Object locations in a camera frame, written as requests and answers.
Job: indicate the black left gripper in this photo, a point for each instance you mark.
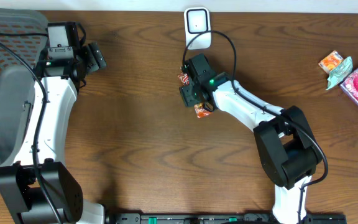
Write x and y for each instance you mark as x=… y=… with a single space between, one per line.
x=95 y=56

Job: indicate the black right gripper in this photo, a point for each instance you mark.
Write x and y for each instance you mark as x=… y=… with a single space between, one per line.
x=186 y=92

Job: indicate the red white snack bar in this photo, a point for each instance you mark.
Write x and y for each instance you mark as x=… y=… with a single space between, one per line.
x=200 y=108

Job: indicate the teal snack wrapper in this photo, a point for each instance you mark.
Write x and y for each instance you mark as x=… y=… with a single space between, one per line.
x=338 y=74

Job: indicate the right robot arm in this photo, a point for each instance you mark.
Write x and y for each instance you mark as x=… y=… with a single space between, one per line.
x=287 y=149

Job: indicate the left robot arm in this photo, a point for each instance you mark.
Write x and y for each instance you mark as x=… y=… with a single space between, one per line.
x=37 y=187

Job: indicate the white barcode scanner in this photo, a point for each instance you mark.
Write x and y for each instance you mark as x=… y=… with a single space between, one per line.
x=197 y=21

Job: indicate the grey plastic mesh basket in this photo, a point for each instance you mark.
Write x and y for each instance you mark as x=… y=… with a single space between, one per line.
x=21 y=31

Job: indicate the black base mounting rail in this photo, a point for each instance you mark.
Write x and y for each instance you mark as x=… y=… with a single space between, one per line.
x=258 y=217

